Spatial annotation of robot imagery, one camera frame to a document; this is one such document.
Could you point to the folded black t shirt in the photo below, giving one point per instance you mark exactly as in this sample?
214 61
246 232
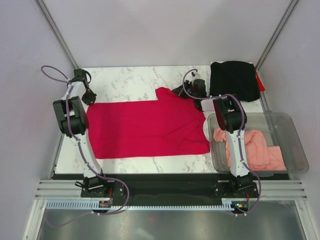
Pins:
236 78

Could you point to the crimson red t shirt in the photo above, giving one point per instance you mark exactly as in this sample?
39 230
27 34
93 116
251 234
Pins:
167 126

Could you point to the clear plastic bin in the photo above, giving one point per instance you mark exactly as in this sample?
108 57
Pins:
278 130

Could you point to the left aluminium frame post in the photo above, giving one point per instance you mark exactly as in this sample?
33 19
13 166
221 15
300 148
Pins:
45 12

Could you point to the right aluminium frame post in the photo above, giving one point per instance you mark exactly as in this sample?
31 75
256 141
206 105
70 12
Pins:
277 32

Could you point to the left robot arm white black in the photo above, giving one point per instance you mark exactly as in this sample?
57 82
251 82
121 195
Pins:
73 122

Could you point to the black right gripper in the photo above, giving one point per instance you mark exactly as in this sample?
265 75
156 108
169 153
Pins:
180 91

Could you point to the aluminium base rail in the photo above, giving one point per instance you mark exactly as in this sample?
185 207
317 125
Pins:
272 190

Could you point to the aluminium frame post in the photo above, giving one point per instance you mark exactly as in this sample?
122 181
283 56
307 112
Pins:
45 12
277 32

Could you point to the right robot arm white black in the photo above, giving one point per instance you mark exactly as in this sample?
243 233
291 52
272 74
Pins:
231 118

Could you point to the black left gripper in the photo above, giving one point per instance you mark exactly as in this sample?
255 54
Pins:
92 99

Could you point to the folded red t shirt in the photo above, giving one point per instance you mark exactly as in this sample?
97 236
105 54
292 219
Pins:
260 84

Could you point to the peach pink t shirt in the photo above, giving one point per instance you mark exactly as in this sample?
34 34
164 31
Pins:
260 156

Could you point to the white slotted cable duct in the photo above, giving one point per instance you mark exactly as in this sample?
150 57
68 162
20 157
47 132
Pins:
99 205

